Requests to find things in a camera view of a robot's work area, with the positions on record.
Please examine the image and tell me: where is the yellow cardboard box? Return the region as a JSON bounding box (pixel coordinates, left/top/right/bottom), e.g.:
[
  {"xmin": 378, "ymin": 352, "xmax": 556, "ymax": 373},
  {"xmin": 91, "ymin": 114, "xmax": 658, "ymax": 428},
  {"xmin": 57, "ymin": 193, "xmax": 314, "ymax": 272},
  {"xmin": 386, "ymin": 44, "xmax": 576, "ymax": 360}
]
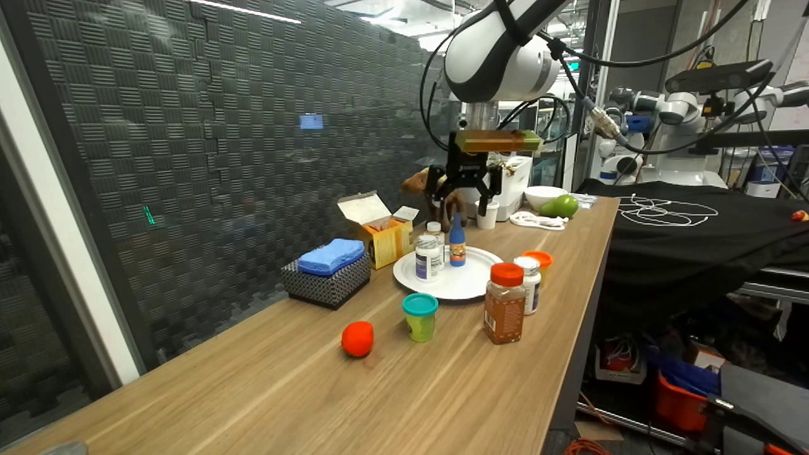
[{"xmin": 336, "ymin": 193, "xmax": 421, "ymax": 269}]

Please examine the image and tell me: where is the black cloth covered table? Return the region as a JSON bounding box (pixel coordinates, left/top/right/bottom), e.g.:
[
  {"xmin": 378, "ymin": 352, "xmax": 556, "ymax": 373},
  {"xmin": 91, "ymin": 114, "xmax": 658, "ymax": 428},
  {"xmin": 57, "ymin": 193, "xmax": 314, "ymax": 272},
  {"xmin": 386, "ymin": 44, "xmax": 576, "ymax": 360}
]
[{"xmin": 585, "ymin": 181, "xmax": 809, "ymax": 334}]

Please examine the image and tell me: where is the small white pill bottle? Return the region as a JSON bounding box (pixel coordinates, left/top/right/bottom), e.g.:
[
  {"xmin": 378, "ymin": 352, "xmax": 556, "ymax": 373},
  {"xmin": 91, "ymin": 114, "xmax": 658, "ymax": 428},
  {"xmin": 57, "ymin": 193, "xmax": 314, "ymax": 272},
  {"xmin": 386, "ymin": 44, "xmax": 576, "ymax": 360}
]
[{"xmin": 428, "ymin": 220, "xmax": 447, "ymax": 269}]

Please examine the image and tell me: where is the wrist camera wooden mount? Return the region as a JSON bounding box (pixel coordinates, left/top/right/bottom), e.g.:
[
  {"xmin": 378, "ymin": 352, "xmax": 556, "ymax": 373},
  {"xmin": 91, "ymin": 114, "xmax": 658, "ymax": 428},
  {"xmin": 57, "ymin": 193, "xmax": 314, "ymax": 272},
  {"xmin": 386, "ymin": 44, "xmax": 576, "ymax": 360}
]
[{"xmin": 456, "ymin": 129, "xmax": 542, "ymax": 153}]

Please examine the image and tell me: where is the teal lid green cup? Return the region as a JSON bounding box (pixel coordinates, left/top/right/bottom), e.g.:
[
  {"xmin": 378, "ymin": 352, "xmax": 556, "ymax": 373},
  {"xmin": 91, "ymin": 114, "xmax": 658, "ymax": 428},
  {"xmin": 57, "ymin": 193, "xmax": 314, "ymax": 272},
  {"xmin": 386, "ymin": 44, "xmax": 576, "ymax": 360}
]
[{"xmin": 402, "ymin": 293, "xmax": 437, "ymax": 342}]

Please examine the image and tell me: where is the white paper cup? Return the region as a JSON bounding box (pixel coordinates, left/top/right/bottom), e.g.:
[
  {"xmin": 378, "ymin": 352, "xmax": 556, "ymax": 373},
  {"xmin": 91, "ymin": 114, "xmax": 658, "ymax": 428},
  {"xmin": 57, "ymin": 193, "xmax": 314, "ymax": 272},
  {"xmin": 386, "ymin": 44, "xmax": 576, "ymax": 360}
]
[{"xmin": 477, "ymin": 203, "xmax": 499, "ymax": 229}]

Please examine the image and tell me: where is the red ball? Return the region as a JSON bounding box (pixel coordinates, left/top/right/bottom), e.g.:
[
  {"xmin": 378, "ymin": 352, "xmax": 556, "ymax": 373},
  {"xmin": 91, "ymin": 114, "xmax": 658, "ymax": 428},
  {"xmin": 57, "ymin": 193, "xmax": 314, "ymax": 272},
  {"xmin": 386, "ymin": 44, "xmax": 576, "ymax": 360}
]
[{"xmin": 341, "ymin": 320, "xmax": 375, "ymax": 360}]

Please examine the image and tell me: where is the white lid supplement bottle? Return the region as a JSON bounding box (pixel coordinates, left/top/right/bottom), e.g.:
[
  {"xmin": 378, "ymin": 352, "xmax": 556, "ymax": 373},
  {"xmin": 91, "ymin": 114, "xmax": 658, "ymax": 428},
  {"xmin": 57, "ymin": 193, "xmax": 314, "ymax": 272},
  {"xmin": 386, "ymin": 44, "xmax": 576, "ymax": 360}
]
[{"xmin": 514, "ymin": 256, "xmax": 542, "ymax": 317}]

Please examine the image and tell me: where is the white round plate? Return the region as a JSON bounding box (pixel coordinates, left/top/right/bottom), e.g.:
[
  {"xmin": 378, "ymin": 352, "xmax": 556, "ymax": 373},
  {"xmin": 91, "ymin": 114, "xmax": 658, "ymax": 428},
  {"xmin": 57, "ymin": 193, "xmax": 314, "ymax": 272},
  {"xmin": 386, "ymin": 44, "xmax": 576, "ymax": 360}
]
[{"xmin": 391, "ymin": 244, "xmax": 499, "ymax": 300}]

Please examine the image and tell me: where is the green bowl item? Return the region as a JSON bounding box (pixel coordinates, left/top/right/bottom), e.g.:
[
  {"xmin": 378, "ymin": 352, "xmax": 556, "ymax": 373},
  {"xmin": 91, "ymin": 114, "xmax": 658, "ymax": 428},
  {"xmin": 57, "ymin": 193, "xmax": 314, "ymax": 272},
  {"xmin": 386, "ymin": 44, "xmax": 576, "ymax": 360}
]
[{"xmin": 538, "ymin": 194, "xmax": 580, "ymax": 217}]

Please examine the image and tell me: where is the white coiled cable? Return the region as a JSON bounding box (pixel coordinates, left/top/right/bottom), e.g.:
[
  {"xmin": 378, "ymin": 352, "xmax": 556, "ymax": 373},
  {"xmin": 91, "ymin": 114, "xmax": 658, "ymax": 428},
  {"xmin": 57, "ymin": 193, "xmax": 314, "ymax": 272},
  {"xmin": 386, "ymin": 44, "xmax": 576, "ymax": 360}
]
[{"xmin": 616, "ymin": 194, "xmax": 720, "ymax": 229}]

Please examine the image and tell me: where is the blue top squeeze bottle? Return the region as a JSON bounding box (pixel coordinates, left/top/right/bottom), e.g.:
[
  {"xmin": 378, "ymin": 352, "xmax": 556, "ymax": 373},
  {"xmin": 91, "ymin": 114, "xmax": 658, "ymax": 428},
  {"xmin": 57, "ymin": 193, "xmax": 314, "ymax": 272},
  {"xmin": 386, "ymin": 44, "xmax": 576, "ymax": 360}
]
[{"xmin": 447, "ymin": 220, "xmax": 465, "ymax": 269}]

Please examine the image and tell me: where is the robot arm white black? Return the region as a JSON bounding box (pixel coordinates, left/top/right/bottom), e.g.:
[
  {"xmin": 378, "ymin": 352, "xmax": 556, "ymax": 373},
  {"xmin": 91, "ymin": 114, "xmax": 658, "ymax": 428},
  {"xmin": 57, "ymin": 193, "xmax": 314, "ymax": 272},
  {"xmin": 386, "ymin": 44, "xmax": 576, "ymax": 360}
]
[{"xmin": 424, "ymin": 0, "xmax": 568, "ymax": 215}]

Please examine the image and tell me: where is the dark label white bottle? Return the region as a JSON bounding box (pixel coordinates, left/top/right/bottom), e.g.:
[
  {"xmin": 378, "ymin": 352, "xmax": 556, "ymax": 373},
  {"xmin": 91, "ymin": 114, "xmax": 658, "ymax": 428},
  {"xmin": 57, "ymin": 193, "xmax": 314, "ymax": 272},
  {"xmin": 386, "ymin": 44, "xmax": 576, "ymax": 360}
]
[{"xmin": 414, "ymin": 234, "xmax": 442, "ymax": 280}]

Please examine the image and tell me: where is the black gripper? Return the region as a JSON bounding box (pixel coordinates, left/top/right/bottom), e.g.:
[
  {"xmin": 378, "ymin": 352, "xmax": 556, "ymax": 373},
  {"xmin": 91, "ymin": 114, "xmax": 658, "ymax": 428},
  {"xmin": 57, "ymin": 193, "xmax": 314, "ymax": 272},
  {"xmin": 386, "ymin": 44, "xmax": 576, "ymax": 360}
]
[{"xmin": 424, "ymin": 148, "xmax": 504, "ymax": 215}]

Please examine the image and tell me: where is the red bin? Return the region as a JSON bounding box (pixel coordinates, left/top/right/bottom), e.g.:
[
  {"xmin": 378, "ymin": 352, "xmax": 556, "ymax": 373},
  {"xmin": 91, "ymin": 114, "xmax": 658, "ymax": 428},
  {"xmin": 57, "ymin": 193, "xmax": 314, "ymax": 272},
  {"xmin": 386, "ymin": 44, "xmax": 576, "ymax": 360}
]
[{"xmin": 654, "ymin": 373, "xmax": 709, "ymax": 435}]

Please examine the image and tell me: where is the grey basket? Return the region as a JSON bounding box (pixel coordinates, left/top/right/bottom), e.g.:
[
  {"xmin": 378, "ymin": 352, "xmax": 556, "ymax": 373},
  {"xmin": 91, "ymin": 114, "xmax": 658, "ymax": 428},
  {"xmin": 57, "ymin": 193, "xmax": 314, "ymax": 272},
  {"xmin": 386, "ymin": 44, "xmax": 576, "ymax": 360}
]
[{"xmin": 282, "ymin": 257, "xmax": 373, "ymax": 308}]

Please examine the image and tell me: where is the blue sponge cloth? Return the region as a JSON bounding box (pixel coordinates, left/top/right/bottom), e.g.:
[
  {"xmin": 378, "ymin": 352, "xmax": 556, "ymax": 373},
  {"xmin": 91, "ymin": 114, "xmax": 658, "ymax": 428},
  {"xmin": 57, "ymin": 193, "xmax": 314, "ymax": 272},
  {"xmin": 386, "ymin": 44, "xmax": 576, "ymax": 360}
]
[{"xmin": 299, "ymin": 237, "xmax": 364, "ymax": 276}]

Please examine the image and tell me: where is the white cloth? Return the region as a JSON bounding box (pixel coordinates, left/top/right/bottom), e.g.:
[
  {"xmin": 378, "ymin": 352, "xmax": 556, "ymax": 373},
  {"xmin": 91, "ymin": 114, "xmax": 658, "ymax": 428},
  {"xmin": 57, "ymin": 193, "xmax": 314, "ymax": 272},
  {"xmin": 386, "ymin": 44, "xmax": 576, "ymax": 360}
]
[{"xmin": 508, "ymin": 209, "xmax": 566, "ymax": 229}]

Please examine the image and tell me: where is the white appliance box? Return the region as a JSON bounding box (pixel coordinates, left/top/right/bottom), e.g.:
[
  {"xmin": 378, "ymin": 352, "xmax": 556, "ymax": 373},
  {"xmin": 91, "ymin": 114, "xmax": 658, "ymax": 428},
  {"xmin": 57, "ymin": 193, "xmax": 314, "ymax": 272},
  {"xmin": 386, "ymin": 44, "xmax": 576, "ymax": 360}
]
[{"xmin": 495, "ymin": 153, "xmax": 533, "ymax": 220}]

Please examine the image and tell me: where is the orange lid spice jar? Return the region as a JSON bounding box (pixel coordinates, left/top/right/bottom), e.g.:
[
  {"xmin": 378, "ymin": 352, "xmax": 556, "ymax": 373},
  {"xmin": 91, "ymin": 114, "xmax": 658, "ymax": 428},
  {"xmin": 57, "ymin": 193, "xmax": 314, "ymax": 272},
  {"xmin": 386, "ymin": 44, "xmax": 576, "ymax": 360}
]
[{"xmin": 484, "ymin": 262, "xmax": 525, "ymax": 344}]

